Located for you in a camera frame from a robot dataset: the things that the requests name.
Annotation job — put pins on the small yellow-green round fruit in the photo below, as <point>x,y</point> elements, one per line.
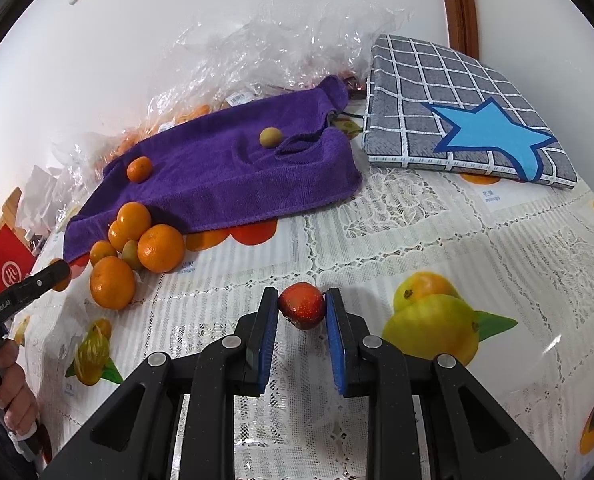
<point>270,137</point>

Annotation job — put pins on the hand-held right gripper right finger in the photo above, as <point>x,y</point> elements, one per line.
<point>336,350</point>

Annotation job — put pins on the red round fruit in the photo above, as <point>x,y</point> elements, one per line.
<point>302,306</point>

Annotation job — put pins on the brown cardboard box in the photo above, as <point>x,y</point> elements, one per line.
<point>8,205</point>

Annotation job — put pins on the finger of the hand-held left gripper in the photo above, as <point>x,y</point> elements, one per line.
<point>42,280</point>

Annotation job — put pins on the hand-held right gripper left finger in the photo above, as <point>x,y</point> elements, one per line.
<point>263,355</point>

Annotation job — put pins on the grey checked cushion blue star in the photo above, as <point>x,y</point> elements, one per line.
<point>427,95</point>

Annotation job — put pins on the greenish mandarin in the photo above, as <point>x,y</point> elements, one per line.
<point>130,255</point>

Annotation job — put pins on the fruit-print lace tablecloth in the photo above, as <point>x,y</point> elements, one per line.
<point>427,245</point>

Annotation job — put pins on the orange mandarin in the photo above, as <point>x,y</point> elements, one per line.
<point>139,169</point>
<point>61,282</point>
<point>116,235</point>
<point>112,283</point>
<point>102,252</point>
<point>134,220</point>
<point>161,248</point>

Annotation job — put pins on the person's left hand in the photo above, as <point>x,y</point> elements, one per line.
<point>17,395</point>

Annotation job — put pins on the clear plastic bag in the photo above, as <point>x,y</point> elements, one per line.
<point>277,45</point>

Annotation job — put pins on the red box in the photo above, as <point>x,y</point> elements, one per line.
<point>4,260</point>

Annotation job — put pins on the purple towel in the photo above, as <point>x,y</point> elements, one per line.
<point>227,175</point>

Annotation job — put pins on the brown wooden door frame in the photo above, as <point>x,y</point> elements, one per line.
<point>459,5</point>

